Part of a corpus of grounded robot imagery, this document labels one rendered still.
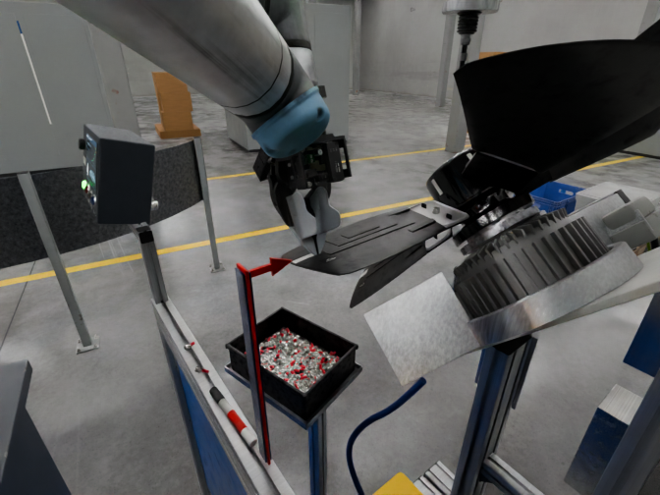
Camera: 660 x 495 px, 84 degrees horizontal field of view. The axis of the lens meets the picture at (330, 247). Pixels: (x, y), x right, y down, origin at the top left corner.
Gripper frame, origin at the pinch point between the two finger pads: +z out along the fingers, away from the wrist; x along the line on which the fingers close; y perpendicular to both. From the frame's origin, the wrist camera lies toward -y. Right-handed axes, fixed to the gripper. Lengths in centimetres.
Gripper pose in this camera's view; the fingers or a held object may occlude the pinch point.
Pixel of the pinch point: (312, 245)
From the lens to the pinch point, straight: 52.7
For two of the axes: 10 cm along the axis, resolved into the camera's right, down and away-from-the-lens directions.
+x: 8.0, -2.8, 5.4
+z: 1.9, 9.6, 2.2
